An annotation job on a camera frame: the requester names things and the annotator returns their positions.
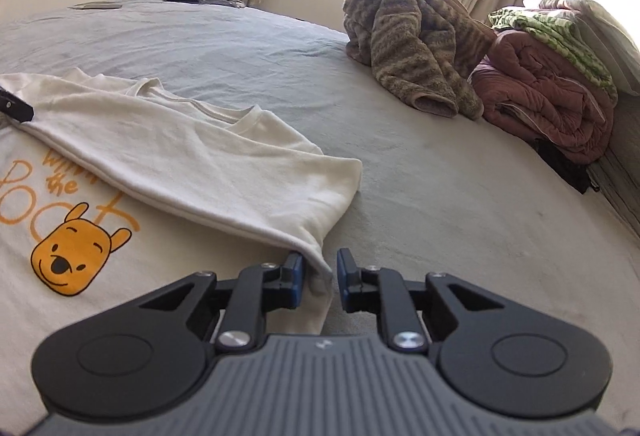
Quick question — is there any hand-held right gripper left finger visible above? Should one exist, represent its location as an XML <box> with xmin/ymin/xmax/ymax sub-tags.
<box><xmin>139</xmin><ymin>252</ymin><xmax>305</xmax><ymax>357</ymax></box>

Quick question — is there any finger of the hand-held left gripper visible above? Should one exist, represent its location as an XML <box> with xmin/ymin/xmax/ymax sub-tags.
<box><xmin>0</xmin><ymin>86</ymin><xmax>35</xmax><ymax>123</ymax></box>

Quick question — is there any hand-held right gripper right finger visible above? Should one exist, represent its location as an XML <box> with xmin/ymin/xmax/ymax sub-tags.
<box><xmin>336</xmin><ymin>249</ymin><xmax>505</xmax><ymax>354</ymax></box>

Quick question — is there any white pillow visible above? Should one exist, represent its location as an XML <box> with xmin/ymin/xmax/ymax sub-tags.
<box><xmin>522</xmin><ymin>0</ymin><xmax>640</xmax><ymax>97</ymax></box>

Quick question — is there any green patterned blanket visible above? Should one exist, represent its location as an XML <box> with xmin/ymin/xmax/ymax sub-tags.
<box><xmin>489</xmin><ymin>7</ymin><xmax>618</xmax><ymax>104</ymax></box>

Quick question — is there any grey bed blanket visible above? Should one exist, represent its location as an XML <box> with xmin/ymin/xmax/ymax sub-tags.
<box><xmin>0</xmin><ymin>0</ymin><xmax>640</xmax><ymax>436</ymax></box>

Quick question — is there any black cloth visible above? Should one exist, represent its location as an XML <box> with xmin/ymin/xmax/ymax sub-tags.
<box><xmin>531</xmin><ymin>139</ymin><xmax>601</xmax><ymax>194</ymax></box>

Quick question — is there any brown fleece blanket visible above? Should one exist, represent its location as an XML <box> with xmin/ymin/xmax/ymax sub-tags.
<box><xmin>342</xmin><ymin>0</ymin><xmax>498</xmax><ymax>119</ymax></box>

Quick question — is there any white printed sweatshirt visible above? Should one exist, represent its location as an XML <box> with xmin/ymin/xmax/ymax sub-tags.
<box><xmin>0</xmin><ymin>67</ymin><xmax>363</xmax><ymax>427</ymax></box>

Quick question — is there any grey padded headboard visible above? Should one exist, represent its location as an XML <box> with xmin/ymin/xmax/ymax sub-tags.
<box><xmin>587</xmin><ymin>91</ymin><xmax>640</xmax><ymax>237</ymax></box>

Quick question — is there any maroon folded comforter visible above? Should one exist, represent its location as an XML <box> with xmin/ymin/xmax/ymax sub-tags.
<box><xmin>469</xmin><ymin>29</ymin><xmax>621</xmax><ymax>164</ymax></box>

